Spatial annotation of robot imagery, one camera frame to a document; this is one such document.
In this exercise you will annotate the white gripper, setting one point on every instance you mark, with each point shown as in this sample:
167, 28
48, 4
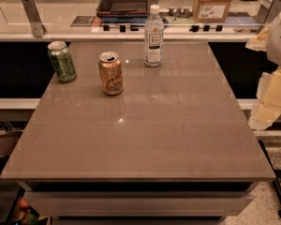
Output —
279, 40

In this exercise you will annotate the orange soda can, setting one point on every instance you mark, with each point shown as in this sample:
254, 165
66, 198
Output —
110, 68

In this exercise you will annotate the green soda can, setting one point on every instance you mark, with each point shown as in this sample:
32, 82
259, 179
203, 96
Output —
62, 62

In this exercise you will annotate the brown cardboard box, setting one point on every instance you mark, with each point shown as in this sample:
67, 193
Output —
210, 11

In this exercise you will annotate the clear plastic water bottle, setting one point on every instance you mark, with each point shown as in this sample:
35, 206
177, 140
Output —
153, 34

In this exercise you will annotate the dark open tray box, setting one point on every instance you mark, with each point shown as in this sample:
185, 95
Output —
122, 7

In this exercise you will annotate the grey table drawer front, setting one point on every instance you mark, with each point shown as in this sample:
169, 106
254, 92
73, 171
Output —
139, 204

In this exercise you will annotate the right metal glass bracket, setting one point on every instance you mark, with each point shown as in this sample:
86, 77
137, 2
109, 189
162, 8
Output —
267, 13

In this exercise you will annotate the metal glass bracket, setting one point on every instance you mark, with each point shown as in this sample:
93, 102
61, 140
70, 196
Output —
37, 26
267, 13

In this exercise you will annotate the left metal glass bracket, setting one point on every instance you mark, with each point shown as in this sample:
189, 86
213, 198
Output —
37, 26

